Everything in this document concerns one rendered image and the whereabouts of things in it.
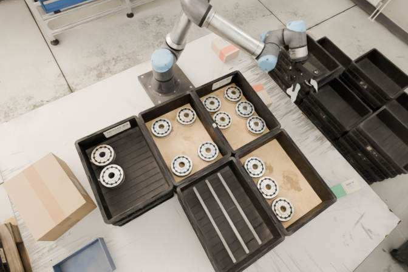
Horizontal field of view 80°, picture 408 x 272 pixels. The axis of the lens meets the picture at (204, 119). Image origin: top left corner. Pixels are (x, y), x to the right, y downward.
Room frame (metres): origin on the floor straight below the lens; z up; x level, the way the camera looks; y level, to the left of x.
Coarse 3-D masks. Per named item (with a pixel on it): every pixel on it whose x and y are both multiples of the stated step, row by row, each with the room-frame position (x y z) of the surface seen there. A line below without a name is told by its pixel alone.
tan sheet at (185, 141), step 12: (180, 108) 0.63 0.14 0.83; (180, 132) 0.49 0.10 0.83; (192, 132) 0.50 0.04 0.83; (204, 132) 0.52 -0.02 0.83; (168, 144) 0.41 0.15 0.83; (180, 144) 0.43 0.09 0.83; (192, 144) 0.44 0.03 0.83; (168, 156) 0.35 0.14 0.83; (192, 156) 0.38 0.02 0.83; (192, 168) 0.32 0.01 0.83
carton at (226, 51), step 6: (216, 42) 1.20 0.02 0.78; (222, 42) 1.21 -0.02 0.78; (228, 42) 1.22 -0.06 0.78; (216, 48) 1.17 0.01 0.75; (222, 48) 1.16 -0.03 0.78; (228, 48) 1.17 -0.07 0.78; (234, 48) 1.18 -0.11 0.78; (216, 54) 1.17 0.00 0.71; (222, 54) 1.13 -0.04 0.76; (228, 54) 1.12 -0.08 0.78; (234, 54) 1.16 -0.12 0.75; (222, 60) 1.12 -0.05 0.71; (228, 60) 1.13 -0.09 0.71
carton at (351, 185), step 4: (348, 180) 0.43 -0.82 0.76; (352, 180) 0.44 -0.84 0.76; (340, 184) 0.40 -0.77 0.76; (344, 184) 0.41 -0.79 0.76; (348, 184) 0.41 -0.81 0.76; (352, 184) 0.42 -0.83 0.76; (356, 184) 0.42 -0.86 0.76; (332, 188) 0.37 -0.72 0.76; (336, 188) 0.38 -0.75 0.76; (340, 188) 0.38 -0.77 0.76; (344, 188) 0.39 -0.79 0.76; (348, 188) 0.39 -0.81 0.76; (352, 188) 0.39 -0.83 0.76; (356, 188) 0.40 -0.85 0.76; (360, 188) 0.40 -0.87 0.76; (336, 192) 0.36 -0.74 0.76; (340, 192) 0.36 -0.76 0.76; (344, 192) 0.36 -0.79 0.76; (348, 192) 0.37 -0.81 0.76; (336, 196) 0.34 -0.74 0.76; (340, 196) 0.34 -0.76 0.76
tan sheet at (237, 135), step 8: (224, 88) 0.81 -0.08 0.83; (216, 96) 0.75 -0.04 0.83; (224, 104) 0.71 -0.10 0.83; (232, 104) 0.72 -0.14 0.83; (232, 112) 0.67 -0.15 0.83; (232, 120) 0.62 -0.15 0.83; (240, 120) 0.63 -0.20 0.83; (232, 128) 0.57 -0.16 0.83; (240, 128) 0.58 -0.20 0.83; (232, 136) 0.53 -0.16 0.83; (240, 136) 0.54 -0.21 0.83; (248, 136) 0.54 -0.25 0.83; (256, 136) 0.55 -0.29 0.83; (232, 144) 0.48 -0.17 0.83; (240, 144) 0.49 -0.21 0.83
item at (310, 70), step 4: (304, 60) 0.81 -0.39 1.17; (300, 64) 0.78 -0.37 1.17; (304, 64) 0.78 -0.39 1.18; (308, 64) 0.78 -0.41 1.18; (300, 68) 0.77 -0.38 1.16; (304, 68) 0.75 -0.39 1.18; (308, 68) 0.75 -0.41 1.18; (312, 68) 0.76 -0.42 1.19; (304, 72) 0.74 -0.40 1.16; (308, 72) 0.73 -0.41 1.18; (312, 72) 0.73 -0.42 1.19; (316, 72) 0.73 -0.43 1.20; (320, 72) 0.73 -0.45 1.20; (312, 76) 0.71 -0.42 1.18; (316, 76) 0.71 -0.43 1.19; (320, 76) 0.72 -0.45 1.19
